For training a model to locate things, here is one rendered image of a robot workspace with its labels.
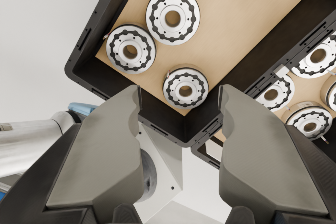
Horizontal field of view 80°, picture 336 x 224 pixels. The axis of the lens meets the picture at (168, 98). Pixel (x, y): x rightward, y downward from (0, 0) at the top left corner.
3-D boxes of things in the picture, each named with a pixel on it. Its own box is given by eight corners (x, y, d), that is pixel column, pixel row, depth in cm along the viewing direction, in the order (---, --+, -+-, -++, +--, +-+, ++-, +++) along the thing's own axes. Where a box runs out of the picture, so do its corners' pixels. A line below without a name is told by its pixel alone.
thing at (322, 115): (302, 146, 52) (303, 148, 52) (277, 127, 50) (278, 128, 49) (339, 122, 48) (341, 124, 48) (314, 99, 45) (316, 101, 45)
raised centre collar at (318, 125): (306, 137, 50) (307, 138, 50) (293, 127, 49) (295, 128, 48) (324, 125, 48) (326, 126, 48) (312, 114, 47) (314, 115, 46)
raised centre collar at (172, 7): (173, -2, 36) (173, -2, 35) (191, 19, 38) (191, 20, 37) (154, 18, 38) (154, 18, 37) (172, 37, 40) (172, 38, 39)
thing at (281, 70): (278, 76, 35) (281, 78, 34) (272, 71, 35) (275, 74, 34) (287, 68, 34) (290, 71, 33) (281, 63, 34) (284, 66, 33)
